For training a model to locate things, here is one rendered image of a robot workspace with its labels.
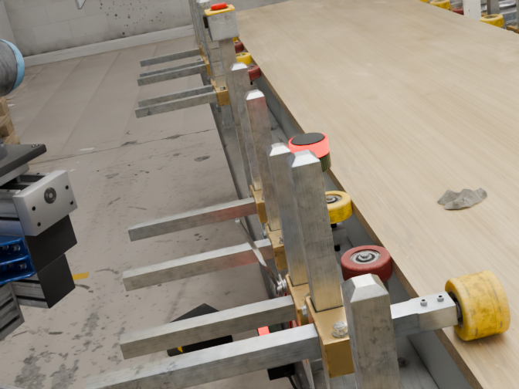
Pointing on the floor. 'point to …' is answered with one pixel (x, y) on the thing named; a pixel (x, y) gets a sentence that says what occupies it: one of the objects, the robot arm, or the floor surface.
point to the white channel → (472, 8)
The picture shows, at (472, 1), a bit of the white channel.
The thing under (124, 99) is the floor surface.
